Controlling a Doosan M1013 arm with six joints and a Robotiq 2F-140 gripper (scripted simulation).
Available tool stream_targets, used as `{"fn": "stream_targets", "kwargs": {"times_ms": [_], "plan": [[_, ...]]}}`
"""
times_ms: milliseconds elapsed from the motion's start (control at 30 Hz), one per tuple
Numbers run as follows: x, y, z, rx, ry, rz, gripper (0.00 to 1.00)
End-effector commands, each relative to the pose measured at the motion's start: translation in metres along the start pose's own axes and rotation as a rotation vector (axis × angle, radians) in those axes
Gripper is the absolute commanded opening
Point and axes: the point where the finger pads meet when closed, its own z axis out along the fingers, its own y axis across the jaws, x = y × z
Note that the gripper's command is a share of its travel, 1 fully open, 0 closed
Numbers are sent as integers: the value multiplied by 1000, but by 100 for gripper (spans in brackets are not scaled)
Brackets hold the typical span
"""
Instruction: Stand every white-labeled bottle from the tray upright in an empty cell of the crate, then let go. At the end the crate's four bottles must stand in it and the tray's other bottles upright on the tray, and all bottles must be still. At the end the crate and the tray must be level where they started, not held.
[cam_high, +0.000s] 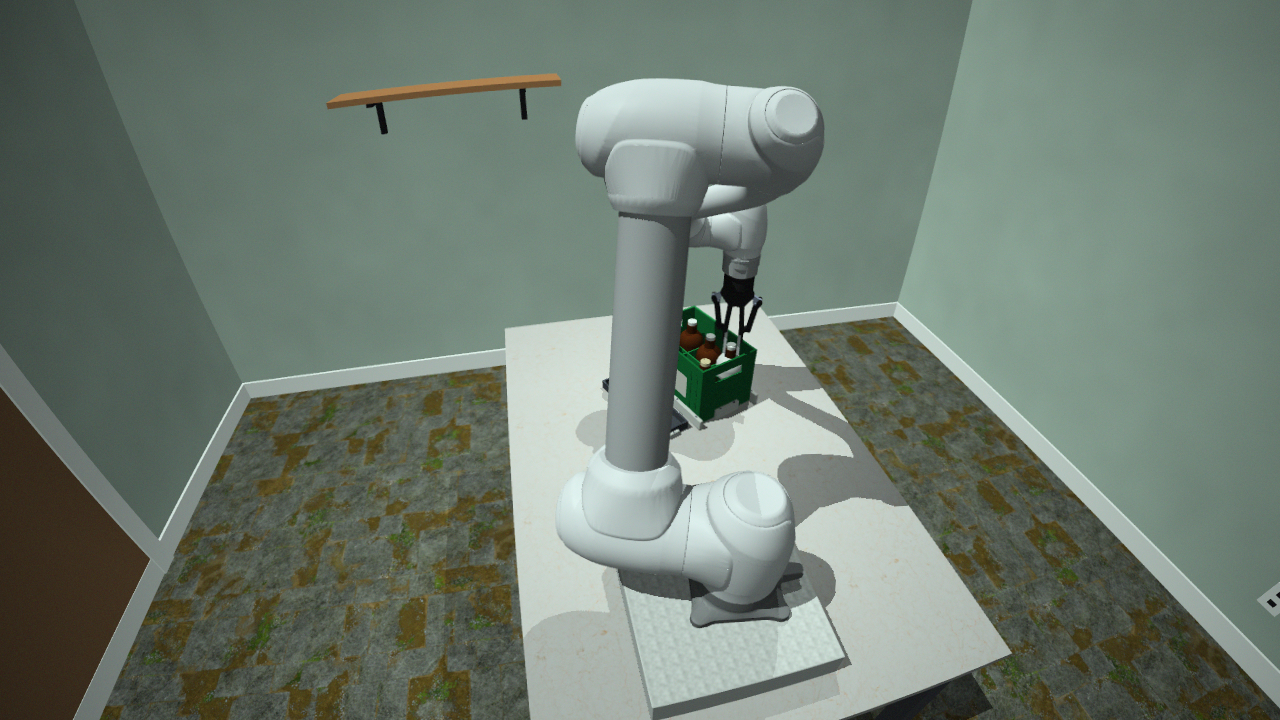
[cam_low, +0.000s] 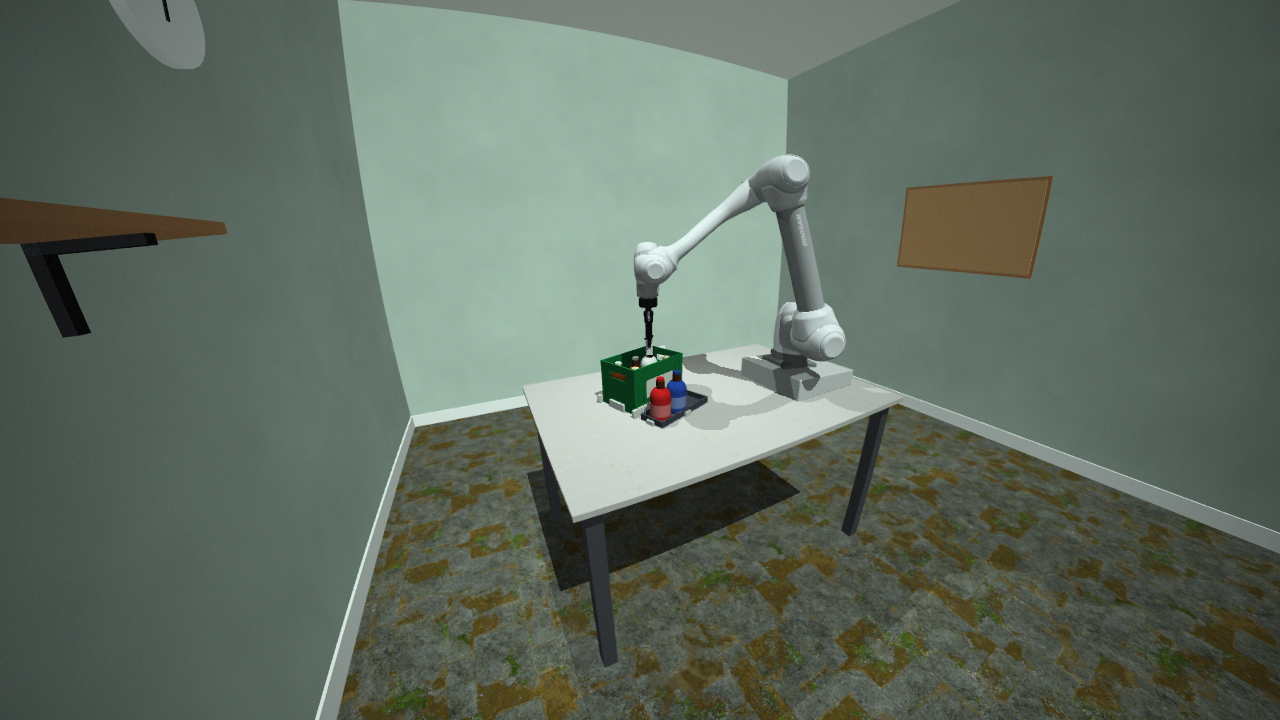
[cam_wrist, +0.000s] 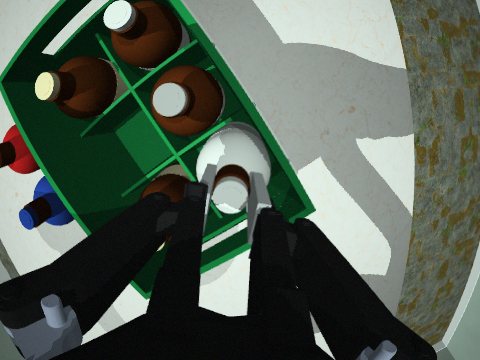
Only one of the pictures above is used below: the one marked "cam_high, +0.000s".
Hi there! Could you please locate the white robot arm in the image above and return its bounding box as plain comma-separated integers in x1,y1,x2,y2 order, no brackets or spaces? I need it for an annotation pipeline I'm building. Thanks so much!
556,79,824,628

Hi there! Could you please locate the brown bottle with white cap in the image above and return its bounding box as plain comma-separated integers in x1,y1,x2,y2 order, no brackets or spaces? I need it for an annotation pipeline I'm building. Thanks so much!
696,333,721,365
678,319,704,352

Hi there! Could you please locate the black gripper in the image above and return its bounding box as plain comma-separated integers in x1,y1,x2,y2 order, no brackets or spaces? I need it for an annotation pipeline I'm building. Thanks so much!
710,274,762,355

